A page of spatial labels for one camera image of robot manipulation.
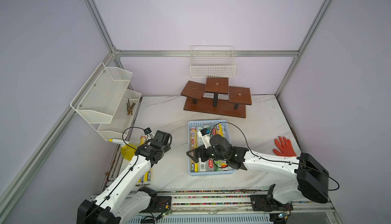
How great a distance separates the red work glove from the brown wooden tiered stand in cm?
28

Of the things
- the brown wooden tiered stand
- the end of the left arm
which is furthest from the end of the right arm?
the brown wooden tiered stand

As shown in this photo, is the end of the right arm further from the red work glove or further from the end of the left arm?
the red work glove

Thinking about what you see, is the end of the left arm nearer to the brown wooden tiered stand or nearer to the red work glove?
the brown wooden tiered stand

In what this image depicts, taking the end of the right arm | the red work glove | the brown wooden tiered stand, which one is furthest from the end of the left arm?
the red work glove

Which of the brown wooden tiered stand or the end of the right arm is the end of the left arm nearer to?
the end of the right arm

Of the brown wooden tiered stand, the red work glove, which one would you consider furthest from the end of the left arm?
the red work glove

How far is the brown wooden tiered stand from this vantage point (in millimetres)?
980

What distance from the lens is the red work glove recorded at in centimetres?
94
